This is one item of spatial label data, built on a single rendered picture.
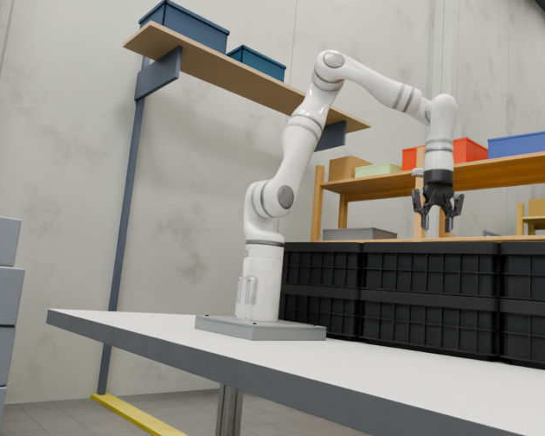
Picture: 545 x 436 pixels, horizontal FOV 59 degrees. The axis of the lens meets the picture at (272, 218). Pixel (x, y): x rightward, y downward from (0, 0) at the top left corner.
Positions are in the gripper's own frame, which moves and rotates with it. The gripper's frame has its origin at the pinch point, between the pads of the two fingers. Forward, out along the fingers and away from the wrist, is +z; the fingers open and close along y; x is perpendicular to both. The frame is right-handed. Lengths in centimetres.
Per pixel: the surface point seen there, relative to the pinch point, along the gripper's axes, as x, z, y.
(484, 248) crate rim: -28.3, 8.6, -3.9
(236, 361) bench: -48, 30, -52
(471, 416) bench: -74, 30, -33
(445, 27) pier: 443, -346, 221
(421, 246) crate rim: -19.1, 8.1, -12.6
